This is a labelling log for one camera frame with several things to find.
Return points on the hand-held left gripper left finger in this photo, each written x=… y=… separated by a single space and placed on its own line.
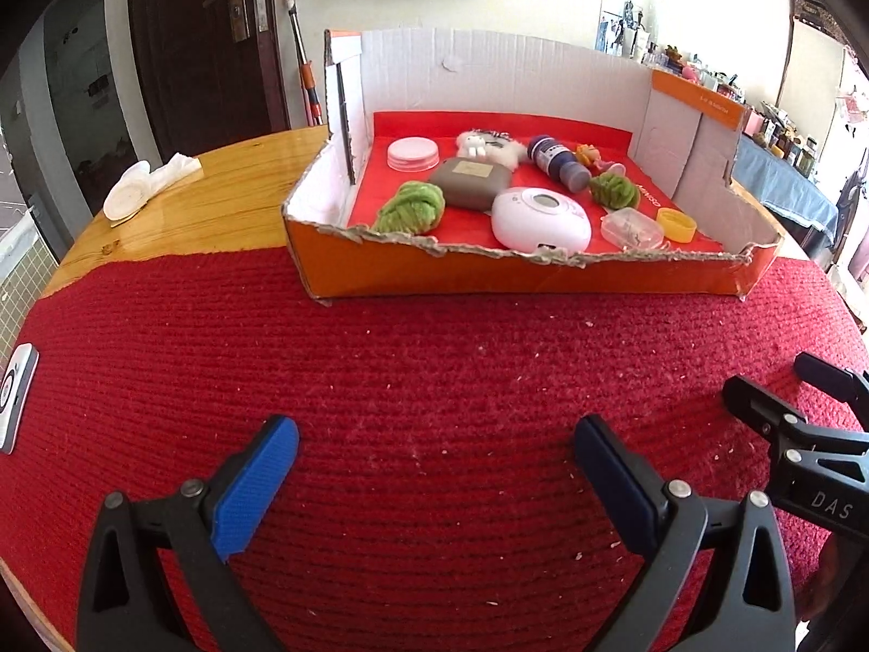
x=254 y=482

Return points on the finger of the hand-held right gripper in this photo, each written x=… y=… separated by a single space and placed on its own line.
x=834 y=373
x=760 y=402

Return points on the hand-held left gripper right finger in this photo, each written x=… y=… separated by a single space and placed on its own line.
x=614 y=482

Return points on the yellow bottle cap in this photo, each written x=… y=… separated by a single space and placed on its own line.
x=677 y=225

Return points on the clear plastic case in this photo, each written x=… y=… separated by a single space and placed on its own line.
x=631 y=229

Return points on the orange cardboard box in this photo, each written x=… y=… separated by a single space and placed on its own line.
x=509 y=278

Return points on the green yarn scrunchie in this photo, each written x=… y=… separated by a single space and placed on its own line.
x=614 y=190
x=411 y=207

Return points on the pink round device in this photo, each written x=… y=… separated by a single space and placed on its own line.
x=540 y=221

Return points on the yellow duck toy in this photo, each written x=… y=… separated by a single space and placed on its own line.
x=589 y=153

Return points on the blue ink bottle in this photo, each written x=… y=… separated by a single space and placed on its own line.
x=553 y=159

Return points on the grey pouch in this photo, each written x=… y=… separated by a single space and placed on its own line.
x=470 y=185

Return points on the white plush toy checked bow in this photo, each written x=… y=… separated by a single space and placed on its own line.
x=485 y=147

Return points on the round compact tin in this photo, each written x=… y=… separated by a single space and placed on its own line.
x=412 y=153

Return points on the person's right hand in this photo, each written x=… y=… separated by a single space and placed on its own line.
x=825 y=577

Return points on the red knitted mat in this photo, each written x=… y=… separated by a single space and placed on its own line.
x=407 y=394

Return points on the side table with blue cloth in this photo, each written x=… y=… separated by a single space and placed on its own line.
x=781 y=180

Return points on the white remote device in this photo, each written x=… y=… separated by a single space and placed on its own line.
x=15 y=394

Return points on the row of bottles and jars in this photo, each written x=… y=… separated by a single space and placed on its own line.
x=747 y=108

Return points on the white folded cloth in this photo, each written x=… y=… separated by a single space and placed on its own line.
x=146 y=183

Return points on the dark wooden door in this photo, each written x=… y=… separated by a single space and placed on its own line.
x=197 y=47

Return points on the wall mirror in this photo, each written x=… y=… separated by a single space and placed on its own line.
x=624 y=13

